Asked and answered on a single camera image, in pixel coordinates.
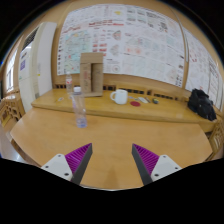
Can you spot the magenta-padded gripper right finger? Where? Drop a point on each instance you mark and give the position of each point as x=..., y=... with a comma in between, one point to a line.
x=164, y=165

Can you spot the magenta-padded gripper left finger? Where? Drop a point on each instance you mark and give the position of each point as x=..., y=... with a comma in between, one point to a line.
x=58, y=164

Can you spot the clear white-capped plastic bottle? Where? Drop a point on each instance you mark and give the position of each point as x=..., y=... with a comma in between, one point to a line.
x=80, y=111

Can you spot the red-labelled clear water bottle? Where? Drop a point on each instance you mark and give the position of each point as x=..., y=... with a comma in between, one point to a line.
x=69, y=83

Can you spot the small dark oval object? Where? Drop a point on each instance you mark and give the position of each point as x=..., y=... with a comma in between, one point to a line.
x=155, y=101

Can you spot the small colourful sticker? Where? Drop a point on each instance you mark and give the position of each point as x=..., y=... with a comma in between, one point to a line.
x=60, y=99

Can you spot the flat round red coaster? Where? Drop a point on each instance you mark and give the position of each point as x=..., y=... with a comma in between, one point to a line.
x=135, y=103

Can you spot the white oblong card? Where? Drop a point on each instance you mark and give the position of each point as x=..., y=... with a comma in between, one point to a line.
x=143, y=99

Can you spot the black bag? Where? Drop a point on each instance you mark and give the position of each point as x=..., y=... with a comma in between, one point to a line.
x=201, y=104

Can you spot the wooden chair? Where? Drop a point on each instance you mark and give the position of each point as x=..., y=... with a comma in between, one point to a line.
x=10, y=110

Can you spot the white ceramic mug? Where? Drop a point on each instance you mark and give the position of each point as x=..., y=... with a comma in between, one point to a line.
x=120, y=97

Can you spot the brown cardboard box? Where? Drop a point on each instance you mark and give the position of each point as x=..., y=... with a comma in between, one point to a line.
x=90, y=75

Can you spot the narrow printed wall poster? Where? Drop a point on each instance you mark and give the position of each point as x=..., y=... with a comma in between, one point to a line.
x=200, y=66

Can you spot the large printed wall poster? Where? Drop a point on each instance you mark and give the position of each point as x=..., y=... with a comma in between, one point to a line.
x=133, y=40

